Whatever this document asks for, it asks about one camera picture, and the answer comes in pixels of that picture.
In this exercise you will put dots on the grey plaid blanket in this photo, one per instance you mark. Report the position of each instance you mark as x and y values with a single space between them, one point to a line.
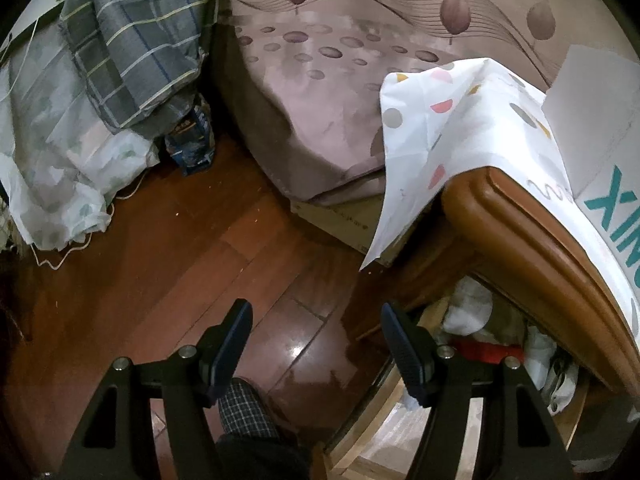
138 58

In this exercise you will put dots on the white box teal letters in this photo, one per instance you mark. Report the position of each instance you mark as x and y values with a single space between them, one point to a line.
593 111

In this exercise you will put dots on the blue printed bag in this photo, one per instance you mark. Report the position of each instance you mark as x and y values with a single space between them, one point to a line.
191 144

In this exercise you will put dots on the red underwear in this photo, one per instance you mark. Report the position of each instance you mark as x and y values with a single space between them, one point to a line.
485 352

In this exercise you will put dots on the white green floral cloth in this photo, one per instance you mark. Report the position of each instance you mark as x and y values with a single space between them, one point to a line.
60 165

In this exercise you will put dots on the pink patterned bed sheet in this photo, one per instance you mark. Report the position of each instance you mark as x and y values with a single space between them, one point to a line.
304 75

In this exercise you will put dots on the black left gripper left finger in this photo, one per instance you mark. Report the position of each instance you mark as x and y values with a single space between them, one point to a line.
114 438

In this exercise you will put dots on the white dotted table cloth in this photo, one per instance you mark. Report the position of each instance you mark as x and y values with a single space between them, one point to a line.
476 113

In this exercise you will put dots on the white sock bundle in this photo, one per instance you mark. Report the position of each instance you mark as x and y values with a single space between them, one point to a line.
469 308

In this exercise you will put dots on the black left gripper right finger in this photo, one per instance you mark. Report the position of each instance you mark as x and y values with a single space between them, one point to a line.
518 438

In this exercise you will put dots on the checkered slipper foot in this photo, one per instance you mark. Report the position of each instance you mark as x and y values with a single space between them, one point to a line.
253 445

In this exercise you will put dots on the cardboard box under bed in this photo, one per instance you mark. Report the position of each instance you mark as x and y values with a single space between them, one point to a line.
353 223

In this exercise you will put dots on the brown wooden nightstand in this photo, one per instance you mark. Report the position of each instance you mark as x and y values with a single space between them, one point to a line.
485 224

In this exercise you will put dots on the white garment in drawer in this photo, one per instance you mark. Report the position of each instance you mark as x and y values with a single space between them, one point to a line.
553 371

